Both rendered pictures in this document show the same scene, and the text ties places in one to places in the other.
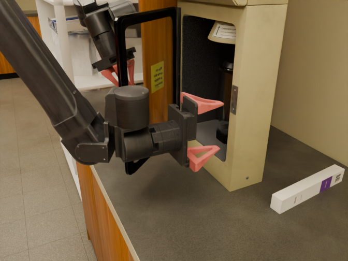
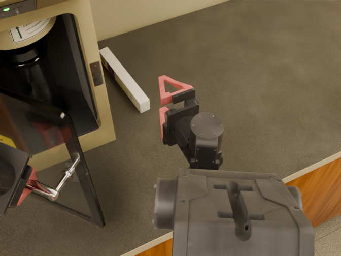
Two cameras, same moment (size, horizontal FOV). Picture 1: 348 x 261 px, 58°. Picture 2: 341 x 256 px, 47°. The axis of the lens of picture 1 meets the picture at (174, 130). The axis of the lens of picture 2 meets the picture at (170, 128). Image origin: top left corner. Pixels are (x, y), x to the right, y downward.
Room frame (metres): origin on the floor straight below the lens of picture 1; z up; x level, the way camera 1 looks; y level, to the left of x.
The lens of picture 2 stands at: (0.55, 0.46, 1.82)
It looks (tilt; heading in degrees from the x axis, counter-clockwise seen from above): 53 degrees down; 270
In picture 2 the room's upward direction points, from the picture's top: straight up
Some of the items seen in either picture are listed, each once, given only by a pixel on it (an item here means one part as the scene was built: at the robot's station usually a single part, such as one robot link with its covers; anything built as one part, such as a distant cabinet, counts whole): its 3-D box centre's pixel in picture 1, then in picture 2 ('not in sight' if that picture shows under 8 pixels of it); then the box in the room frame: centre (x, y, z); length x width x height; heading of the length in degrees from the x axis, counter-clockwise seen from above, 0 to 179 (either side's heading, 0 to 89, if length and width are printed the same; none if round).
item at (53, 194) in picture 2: not in sight; (43, 179); (0.78, 0.12, 1.20); 0.10 x 0.05 x 0.03; 156
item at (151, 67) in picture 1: (151, 88); (21, 155); (0.83, 0.06, 1.19); 0.30 x 0.01 x 0.40; 156
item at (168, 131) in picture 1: (165, 137); (188, 133); (0.52, 0.01, 1.20); 0.07 x 0.07 x 0.10; 26
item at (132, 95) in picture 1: (115, 121); (202, 159); (0.49, 0.10, 1.24); 0.12 x 0.09 x 0.11; 86
